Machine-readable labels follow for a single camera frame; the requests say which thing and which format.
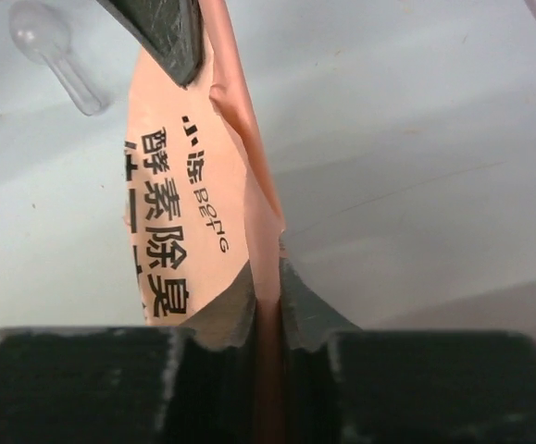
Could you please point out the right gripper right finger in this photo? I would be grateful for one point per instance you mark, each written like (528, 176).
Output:
(462, 372)

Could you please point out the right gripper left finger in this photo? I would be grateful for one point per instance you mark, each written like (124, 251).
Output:
(193, 383)

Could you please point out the clear plastic scoop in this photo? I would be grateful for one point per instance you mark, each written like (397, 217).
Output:
(45, 39)

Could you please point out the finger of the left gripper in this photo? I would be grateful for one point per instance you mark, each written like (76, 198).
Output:
(171, 31)

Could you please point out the pink cat litter bag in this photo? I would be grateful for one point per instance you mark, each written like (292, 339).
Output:
(202, 204)

